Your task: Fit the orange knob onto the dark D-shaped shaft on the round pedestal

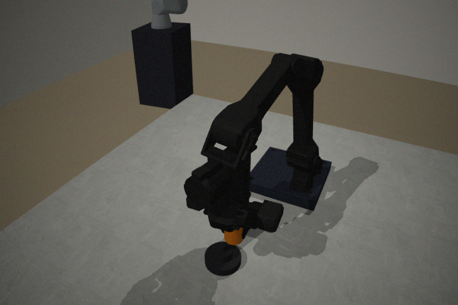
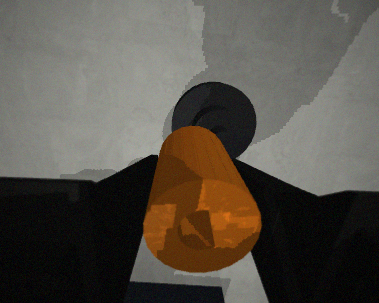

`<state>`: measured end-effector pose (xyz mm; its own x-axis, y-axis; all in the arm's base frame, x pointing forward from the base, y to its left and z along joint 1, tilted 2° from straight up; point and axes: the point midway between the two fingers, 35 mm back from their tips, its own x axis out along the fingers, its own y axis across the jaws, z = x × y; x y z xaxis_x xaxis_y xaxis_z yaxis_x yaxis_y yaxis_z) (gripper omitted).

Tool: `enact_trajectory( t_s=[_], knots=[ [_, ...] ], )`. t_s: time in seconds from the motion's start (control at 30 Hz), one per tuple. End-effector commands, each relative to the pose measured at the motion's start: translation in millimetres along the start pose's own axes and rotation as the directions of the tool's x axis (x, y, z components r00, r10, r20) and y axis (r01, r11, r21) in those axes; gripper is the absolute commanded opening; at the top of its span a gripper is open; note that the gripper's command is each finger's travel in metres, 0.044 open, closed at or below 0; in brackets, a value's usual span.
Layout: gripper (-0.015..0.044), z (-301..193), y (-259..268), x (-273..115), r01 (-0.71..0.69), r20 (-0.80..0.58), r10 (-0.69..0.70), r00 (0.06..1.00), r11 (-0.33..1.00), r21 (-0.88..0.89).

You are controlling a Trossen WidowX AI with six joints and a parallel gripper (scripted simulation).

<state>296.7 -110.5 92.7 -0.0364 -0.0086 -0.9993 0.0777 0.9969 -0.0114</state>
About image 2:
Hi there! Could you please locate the orange knob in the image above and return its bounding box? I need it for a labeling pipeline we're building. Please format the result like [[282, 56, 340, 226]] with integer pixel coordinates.
[[143, 126, 262, 273]]

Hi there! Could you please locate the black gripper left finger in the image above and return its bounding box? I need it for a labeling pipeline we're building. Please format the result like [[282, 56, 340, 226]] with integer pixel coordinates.
[[0, 155, 158, 303]]

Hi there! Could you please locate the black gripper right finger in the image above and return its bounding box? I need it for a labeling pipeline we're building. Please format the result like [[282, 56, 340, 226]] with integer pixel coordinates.
[[231, 158, 379, 303]]

